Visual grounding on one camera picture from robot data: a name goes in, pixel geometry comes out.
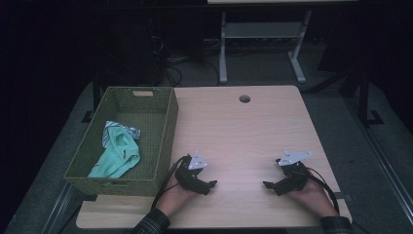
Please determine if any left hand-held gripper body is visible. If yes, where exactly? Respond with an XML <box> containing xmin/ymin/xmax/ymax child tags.
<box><xmin>174</xmin><ymin>150</ymin><xmax>210</xmax><ymax>196</ymax></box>

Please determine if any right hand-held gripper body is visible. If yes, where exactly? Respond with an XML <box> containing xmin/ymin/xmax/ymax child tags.
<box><xmin>275</xmin><ymin>150</ymin><xmax>314</xmax><ymax>197</ymax></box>

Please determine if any green woven basket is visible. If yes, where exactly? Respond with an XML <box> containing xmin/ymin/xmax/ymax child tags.
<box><xmin>63</xmin><ymin>86</ymin><xmax>179</xmax><ymax>198</ymax></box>

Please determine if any mint green small garment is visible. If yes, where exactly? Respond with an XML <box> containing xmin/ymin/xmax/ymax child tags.
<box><xmin>87</xmin><ymin>120</ymin><xmax>142</xmax><ymax>179</ymax></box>

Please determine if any person's left hand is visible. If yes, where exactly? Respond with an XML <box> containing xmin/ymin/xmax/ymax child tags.
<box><xmin>155</xmin><ymin>179</ymin><xmax>200</xmax><ymax>217</ymax></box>

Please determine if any person's right hand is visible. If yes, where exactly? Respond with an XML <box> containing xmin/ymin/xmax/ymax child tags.
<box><xmin>286</xmin><ymin>178</ymin><xmax>339</xmax><ymax>218</ymax></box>

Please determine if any grey tape strip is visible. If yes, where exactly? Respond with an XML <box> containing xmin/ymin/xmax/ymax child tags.
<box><xmin>334</xmin><ymin>192</ymin><xmax>354</xmax><ymax>202</ymax></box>

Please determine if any black floor stand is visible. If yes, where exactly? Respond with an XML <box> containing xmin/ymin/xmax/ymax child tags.
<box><xmin>80</xmin><ymin>76</ymin><xmax>102</xmax><ymax>124</ymax></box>
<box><xmin>356</xmin><ymin>69</ymin><xmax>386</xmax><ymax>129</ymax></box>

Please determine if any white metal stand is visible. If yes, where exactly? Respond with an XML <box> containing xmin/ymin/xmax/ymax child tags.
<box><xmin>218</xmin><ymin>10</ymin><xmax>313</xmax><ymax>85</ymax></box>

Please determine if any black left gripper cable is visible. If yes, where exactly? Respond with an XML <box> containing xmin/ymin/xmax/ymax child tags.
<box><xmin>150</xmin><ymin>154</ymin><xmax>193</xmax><ymax>210</ymax></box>

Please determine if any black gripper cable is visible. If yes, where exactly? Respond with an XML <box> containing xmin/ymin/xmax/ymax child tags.
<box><xmin>305</xmin><ymin>166</ymin><xmax>341</xmax><ymax>215</ymax></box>
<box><xmin>150</xmin><ymin>154</ymin><xmax>193</xmax><ymax>210</ymax></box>

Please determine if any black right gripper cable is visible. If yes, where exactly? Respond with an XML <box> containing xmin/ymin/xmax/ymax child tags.
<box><xmin>305</xmin><ymin>166</ymin><xmax>341</xmax><ymax>215</ymax></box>

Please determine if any aluminium floor rail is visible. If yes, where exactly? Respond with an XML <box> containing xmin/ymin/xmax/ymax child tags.
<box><xmin>41</xmin><ymin>181</ymin><xmax>83</xmax><ymax>234</ymax></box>
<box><xmin>343</xmin><ymin>96</ymin><xmax>413</xmax><ymax>226</ymax></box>

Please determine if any tangle of floor cables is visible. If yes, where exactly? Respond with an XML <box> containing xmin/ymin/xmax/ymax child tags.
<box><xmin>149</xmin><ymin>34</ymin><xmax>222</xmax><ymax>88</ymax></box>

